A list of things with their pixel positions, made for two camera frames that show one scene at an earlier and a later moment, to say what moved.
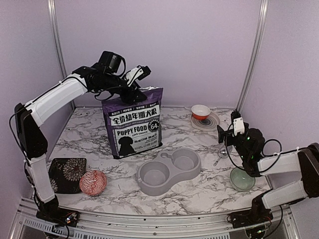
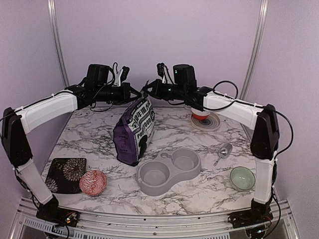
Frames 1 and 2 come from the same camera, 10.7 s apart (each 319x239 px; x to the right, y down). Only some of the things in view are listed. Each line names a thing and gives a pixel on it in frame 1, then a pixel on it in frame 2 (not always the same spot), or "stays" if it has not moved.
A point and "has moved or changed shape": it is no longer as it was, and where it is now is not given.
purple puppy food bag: (134, 127) has moved or changed shape
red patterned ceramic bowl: (93, 182) stays
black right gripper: (221, 134) to (157, 91)
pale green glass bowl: (240, 180) stays
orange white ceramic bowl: (200, 112) stays
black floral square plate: (65, 174) stays
